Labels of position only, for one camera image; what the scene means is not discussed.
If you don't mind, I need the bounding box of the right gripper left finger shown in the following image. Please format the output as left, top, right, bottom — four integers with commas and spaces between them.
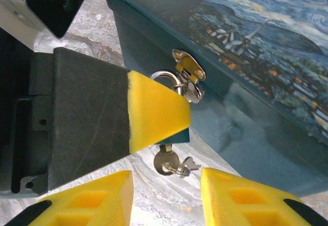
4, 170, 134, 226

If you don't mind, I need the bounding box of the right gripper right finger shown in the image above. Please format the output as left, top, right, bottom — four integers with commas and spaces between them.
200, 168, 328, 226

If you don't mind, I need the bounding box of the silver key ring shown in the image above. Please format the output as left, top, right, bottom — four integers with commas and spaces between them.
168, 163, 192, 178

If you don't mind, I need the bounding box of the small spare silver key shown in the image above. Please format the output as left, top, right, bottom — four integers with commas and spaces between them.
179, 156, 200, 172

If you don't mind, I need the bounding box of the silver padlock key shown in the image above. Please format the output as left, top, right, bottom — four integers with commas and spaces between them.
153, 143, 180, 176

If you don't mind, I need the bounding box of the silver padlock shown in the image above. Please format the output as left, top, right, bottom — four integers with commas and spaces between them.
150, 70, 191, 145

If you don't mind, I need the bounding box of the metal hasp latch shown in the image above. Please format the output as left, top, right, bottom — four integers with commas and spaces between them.
172, 48, 206, 104

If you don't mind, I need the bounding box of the starry night print tin box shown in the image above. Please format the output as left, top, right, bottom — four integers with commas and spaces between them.
102, 0, 328, 197

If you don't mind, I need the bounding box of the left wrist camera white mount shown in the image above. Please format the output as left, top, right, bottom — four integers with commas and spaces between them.
0, 0, 88, 51

